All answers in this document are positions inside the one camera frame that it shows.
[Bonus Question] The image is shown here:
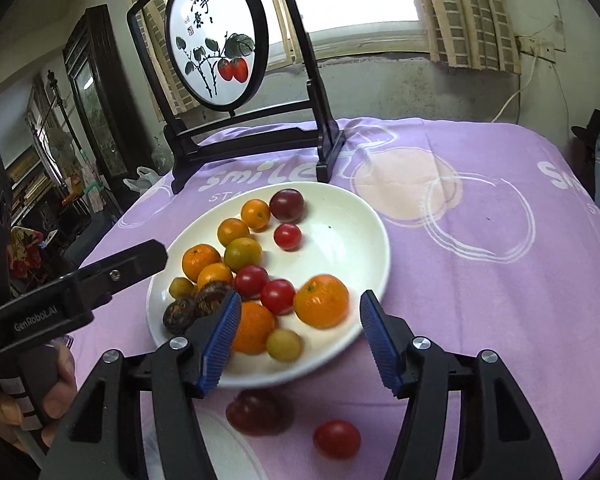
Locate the yellow-brown round fruit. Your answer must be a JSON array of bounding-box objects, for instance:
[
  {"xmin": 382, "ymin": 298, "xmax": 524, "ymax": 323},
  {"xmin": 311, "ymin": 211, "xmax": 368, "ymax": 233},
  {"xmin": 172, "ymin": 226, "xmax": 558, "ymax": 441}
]
[{"xmin": 266, "ymin": 328, "xmax": 302, "ymax": 362}]

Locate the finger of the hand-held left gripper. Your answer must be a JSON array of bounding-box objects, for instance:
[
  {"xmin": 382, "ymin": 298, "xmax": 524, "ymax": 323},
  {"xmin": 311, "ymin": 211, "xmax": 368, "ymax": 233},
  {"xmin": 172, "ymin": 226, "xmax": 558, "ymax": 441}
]
[{"xmin": 72, "ymin": 239, "xmax": 169, "ymax": 311}]

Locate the small orange mandarin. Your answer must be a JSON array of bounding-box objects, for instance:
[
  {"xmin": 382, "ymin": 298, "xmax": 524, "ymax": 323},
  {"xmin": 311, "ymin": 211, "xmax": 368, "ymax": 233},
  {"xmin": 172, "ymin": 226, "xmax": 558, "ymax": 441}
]
[
  {"xmin": 240, "ymin": 199, "xmax": 272, "ymax": 232},
  {"xmin": 216, "ymin": 218, "xmax": 251, "ymax": 248}
]

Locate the cluttered wooden shelf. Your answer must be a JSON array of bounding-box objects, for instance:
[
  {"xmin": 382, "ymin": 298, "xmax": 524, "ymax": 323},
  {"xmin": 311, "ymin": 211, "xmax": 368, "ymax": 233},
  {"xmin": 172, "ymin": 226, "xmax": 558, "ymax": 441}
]
[{"xmin": 7, "ymin": 70, "xmax": 111, "ymax": 231}]

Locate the black cabinet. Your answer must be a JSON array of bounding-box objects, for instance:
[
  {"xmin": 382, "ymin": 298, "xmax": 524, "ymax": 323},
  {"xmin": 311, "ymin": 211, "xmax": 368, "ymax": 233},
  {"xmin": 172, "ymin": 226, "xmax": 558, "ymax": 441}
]
[{"xmin": 62, "ymin": 4, "xmax": 131, "ymax": 221}]

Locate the beige checked curtain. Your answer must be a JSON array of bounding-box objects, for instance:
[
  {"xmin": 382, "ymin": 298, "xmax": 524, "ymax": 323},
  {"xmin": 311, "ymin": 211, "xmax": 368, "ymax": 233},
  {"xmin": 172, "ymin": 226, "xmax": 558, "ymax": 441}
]
[
  {"xmin": 415, "ymin": 0, "xmax": 523, "ymax": 71},
  {"xmin": 122, "ymin": 0, "xmax": 191, "ymax": 121}
]

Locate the small yellow-green fruit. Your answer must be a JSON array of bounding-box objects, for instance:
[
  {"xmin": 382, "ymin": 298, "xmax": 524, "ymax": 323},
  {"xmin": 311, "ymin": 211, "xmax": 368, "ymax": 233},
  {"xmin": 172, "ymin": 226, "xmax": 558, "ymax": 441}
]
[{"xmin": 168, "ymin": 277, "xmax": 197, "ymax": 300}]

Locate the yellow-green mandarin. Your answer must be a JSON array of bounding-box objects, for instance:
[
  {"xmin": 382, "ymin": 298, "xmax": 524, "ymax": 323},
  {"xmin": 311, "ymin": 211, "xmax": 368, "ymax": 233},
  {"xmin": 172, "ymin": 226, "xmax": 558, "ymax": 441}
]
[{"xmin": 223, "ymin": 237, "xmax": 264, "ymax": 273}]

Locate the floral cloth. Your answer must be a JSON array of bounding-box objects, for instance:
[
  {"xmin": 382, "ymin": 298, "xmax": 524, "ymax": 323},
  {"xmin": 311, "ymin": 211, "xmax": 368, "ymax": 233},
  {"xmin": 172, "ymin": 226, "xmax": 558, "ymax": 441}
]
[{"xmin": 10, "ymin": 226, "xmax": 46, "ymax": 291}]

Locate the dark brown round fruit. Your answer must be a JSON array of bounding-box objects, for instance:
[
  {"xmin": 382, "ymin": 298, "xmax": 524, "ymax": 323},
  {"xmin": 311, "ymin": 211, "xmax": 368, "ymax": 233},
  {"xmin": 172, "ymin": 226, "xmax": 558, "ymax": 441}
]
[
  {"xmin": 162, "ymin": 298, "xmax": 198, "ymax": 336},
  {"xmin": 194, "ymin": 281, "xmax": 233, "ymax": 318}
]

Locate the white plastic bag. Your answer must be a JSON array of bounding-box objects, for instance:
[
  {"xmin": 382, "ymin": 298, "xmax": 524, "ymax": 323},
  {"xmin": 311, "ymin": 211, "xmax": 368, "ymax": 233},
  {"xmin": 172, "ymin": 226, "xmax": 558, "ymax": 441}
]
[{"xmin": 124, "ymin": 165, "xmax": 162, "ymax": 193}]

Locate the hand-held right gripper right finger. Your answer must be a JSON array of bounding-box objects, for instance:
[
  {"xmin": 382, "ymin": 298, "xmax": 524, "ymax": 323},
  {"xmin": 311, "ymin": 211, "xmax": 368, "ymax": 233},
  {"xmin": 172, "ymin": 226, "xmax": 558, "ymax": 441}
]
[{"xmin": 359, "ymin": 289, "xmax": 563, "ymax": 480}]

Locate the red cherry tomato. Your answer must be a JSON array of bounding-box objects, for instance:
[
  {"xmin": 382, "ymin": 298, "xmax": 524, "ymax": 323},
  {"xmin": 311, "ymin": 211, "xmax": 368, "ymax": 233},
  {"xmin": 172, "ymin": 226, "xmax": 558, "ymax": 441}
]
[
  {"xmin": 234, "ymin": 265, "xmax": 270, "ymax": 299},
  {"xmin": 260, "ymin": 279, "xmax": 297, "ymax": 316},
  {"xmin": 313, "ymin": 420, "xmax": 362, "ymax": 460},
  {"xmin": 273, "ymin": 223, "xmax": 302, "ymax": 251}
]

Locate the dark red tomato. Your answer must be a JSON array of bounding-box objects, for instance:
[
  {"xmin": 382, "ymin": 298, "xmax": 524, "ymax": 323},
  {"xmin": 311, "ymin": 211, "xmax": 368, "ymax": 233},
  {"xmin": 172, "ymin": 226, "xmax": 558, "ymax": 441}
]
[{"xmin": 225, "ymin": 389, "xmax": 283, "ymax": 436}]

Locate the large orange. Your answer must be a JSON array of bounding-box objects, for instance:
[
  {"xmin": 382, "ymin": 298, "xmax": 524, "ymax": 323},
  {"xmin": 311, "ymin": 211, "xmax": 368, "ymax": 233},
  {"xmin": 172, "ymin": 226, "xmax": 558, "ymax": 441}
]
[{"xmin": 293, "ymin": 274, "xmax": 350, "ymax": 330}]

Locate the white wall socket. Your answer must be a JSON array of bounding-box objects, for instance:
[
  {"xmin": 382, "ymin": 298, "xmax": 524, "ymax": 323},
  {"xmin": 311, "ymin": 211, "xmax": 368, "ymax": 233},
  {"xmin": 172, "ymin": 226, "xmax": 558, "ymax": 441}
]
[{"xmin": 515, "ymin": 35, "xmax": 556, "ymax": 63}]

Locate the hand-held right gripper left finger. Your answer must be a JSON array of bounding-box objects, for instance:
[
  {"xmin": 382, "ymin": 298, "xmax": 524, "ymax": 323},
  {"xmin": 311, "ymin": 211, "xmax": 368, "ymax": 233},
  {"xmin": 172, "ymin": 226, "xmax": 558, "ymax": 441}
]
[{"xmin": 39, "ymin": 290, "xmax": 243, "ymax": 480}]

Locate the person's left hand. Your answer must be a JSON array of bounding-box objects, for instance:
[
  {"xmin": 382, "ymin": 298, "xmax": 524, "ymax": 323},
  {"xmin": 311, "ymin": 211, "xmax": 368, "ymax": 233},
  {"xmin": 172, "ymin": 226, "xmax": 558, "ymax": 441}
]
[{"xmin": 0, "ymin": 342, "xmax": 78, "ymax": 453}]

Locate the purple printed tablecloth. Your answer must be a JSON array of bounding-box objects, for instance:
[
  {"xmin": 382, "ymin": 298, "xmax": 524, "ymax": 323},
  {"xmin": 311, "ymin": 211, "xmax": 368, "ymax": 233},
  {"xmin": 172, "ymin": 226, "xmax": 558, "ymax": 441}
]
[{"xmin": 67, "ymin": 117, "xmax": 600, "ymax": 480}]

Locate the round painted screen black stand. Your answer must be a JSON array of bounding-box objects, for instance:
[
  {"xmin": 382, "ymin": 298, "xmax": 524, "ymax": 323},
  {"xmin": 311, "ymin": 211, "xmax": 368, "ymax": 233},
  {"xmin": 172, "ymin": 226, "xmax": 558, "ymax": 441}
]
[{"xmin": 126, "ymin": 0, "xmax": 347, "ymax": 195}]

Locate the white round plate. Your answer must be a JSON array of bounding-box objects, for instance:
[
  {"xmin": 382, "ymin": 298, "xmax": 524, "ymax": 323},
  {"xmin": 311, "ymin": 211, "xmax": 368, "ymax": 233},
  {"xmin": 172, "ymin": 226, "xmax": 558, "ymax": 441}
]
[{"xmin": 146, "ymin": 181, "xmax": 392, "ymax": 390}]

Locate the black hat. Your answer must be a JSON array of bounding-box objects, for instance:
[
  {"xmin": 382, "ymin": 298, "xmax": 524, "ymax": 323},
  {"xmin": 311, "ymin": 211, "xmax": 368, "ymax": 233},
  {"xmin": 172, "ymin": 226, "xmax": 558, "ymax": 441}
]
[{"xmin": 571, "ymin": 109, "xmax": 600, "ymax": 148}]

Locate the white cable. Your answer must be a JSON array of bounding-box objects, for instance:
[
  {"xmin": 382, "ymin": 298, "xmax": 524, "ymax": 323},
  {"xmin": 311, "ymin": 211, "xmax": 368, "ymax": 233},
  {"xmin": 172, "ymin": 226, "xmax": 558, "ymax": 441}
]
[{"xmin": 490, "ymin": 52, "xmax": 538, "ymax": 123}]

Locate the dark purple tomato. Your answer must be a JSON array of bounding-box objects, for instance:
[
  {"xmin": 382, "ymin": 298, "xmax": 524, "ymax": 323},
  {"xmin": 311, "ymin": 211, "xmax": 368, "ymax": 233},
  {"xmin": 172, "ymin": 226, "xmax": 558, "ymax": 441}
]
[{"xmin": 269, "ymin": 188, "xmax": 306, "ymax": 223}]

